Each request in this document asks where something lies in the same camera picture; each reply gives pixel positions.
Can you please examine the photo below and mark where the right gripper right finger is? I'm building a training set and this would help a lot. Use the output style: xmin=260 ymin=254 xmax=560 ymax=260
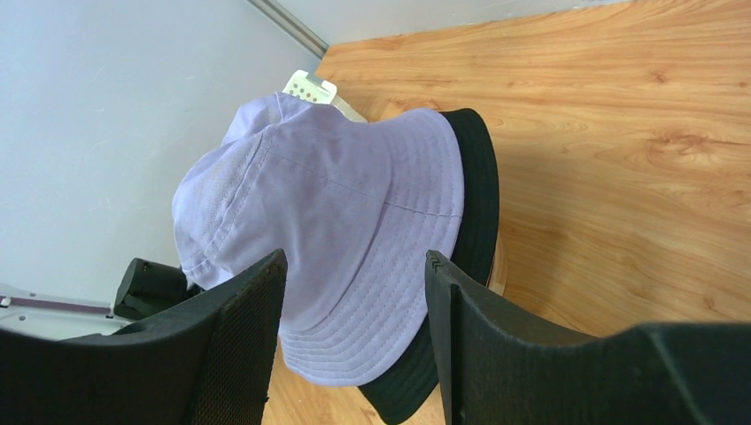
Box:
xmin=425 ymin=251 xmax=750 ymax=424

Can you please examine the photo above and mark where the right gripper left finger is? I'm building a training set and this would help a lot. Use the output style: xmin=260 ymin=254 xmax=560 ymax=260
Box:
xmin=1 ymin=250 xmax=287 ymax=424

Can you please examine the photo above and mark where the beige bucket hat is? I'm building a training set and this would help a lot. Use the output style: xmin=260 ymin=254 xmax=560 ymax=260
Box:
xmin=359 ymin=108 xmax=499 ymax=424

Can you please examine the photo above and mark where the lavender bucket hat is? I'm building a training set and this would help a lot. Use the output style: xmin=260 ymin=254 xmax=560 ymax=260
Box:
xmin=172 ymin=92 xmax=465 ymax=386

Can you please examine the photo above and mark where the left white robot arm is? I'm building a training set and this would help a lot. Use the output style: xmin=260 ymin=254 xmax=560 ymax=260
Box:
xmin=1 ymin=258 xmax=204 ymax=341

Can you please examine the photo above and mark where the wooden hat stand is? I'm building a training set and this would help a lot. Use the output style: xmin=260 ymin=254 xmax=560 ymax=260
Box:
xmin=487 ymin=236 xmax=508 ymax=296

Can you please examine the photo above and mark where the white perforated plastic basket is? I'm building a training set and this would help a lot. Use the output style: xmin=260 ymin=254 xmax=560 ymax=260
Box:
xmin=283 ymin=70 xmax=368 ymax=122

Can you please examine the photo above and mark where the aluminium frame rail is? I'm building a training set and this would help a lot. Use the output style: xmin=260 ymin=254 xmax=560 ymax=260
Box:
xmin=248 ymin=0 xmax=329 ymax=59

